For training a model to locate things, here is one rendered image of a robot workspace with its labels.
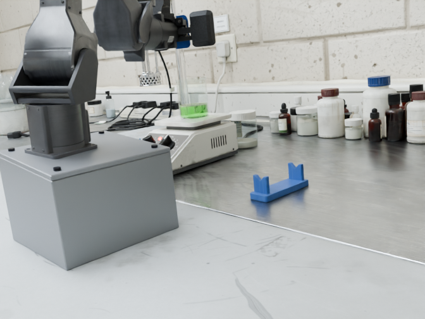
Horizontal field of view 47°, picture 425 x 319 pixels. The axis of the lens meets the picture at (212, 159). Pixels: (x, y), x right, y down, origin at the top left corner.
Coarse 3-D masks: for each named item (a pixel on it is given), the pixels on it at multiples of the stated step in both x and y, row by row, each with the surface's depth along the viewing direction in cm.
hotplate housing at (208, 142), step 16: (160, 128) 101; (176, 128) 98; (192, 128) 95; (208, 128) 95; (224, 128) 98; (192, 144) 92; (208, 144) 95; (224, 144) 98; (176, 160) 89; (192, 160) 92; (208, 160) 96
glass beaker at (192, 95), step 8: (176, 80) 96; (184, 80) 94; (192, 80) 94; (200, 80) 95; (176, 88) 97; (184, 88) 95; (192, 88) 95; (200, 88) 95; (184, 96) 95; (192, 96) 95; (200, 96) 95; (184, 104) 96; (192, 104) 95; (200, 104) 96; (208, 104) 98; (184, 112) 96; (192, 112) 96; (200, 112) 96; (208, 112) 98
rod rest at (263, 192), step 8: (288, 168) 76; (296, 168) 75; (256, 176) 70; (296, 176) 75; (256, 184) 70; (264, 184) 69; (272, 184) 74; (280, 184) 74; (288, 184) 73; (296, 184) 73; (304, 184) 74; (256, 192) 71; (264, 192) 70; (272, 192) 70; (280, 192) 70; (288, 192) 72; (256, 200) 70; (264, 200) 69; (272, 200) 69
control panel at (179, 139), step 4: (152, 136) 98; (156, 136) 97; (160, 136) 97; (164, 136) 96; (172, 136) 94; (176, 136) 94; (180, 136) 93; (184, 136) 92; (156, 140) 96; (160, 140) 95; (172, 140) 93; (176, 140) 93; (180, 140) 92; (184, 140) 91; (176, 144) 91; (180, 144) 91; (176, 148) 90; (172, 152) 90
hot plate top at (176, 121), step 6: (210, 114) 103; (216, 114) 102; (222, 114) 101; (228, 114) 100; (162, 120) 100; (168, 120) 99; (174, 120) 98; (180, 120) 97; (186, 120) 96; (192, 120) 95; (198, 120) 95; (204, 120) 94; (210, 120) 96; (216, 120) 97; (174, 126) 96; (180, 126) 95; (186, 126) 94; (192, 126) 93
